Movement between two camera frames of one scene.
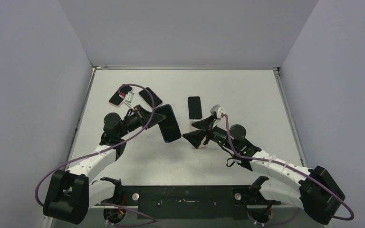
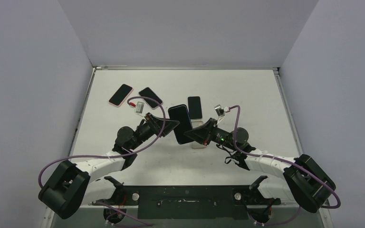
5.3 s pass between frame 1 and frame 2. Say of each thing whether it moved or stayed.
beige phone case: stayed
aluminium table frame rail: stayed
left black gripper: moved
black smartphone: stayed
